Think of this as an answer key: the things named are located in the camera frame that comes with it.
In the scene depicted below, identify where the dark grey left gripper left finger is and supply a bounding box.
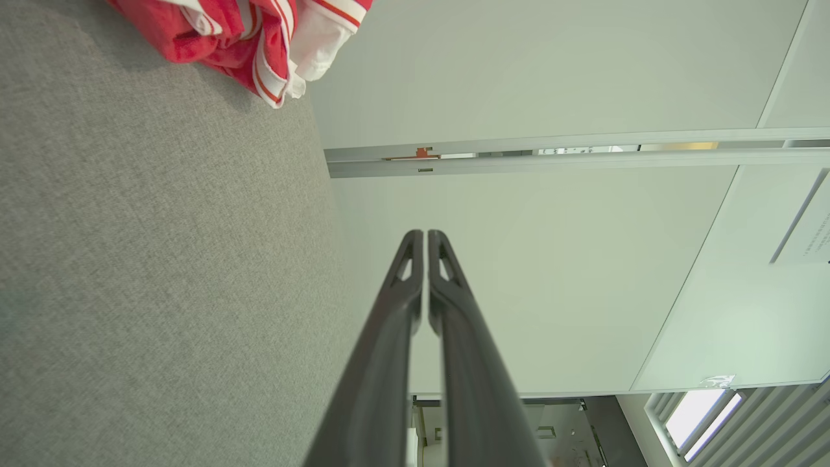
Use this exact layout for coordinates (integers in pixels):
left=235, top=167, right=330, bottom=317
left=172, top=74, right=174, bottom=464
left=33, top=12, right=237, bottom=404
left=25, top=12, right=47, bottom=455
left=303, top=230, right=425, bottom=467

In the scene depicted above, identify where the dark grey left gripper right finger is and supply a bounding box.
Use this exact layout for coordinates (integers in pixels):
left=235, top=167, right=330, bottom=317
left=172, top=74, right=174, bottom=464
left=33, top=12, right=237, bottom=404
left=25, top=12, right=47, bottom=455
left=428, top=230, right=547, bottom=467

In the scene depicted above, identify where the red Bulls 23 jersey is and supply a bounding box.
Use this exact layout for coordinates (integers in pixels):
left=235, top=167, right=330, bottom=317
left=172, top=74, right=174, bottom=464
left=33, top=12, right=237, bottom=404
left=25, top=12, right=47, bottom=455
left=107, top=0, right=374, bottom=108

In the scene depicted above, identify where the red sign behind partition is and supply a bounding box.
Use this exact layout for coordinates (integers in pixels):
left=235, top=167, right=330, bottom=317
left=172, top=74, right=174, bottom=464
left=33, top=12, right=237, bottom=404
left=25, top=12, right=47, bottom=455
left=383, top=147, right=442, bottom=161

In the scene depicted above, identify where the window with grey blinds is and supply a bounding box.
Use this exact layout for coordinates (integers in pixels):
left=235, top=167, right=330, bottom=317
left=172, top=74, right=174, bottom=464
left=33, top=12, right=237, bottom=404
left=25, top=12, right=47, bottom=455
left=644, top=381, right=830, bottom=467

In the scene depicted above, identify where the grey double partition post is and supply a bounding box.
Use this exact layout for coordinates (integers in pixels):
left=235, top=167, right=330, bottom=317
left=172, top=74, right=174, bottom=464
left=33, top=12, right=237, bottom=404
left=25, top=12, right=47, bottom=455
left=323, top=127, right=830, bottom=179

